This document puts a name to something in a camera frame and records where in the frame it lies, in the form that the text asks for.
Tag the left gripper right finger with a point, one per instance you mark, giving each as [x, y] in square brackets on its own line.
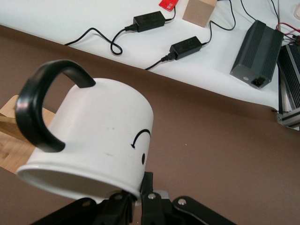
[168, 213]

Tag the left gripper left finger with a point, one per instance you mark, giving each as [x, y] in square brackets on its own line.
[105, 213]

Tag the wooden cup stand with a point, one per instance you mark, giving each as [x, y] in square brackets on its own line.
[14, 150]

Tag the black power adapter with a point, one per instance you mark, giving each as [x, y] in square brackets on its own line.
[150, 21]
[186, 47]

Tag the grey power supply box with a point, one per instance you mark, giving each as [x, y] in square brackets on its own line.
[257, 54]

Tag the black finned power supply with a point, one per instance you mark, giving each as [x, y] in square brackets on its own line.
[291, 75]

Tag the brown cardboard block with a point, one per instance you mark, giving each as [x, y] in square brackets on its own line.
[199, 12]

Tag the red small box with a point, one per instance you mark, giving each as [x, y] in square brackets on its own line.
[168, 4]

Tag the aluminium frame rail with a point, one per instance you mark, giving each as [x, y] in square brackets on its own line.
[289, 119]

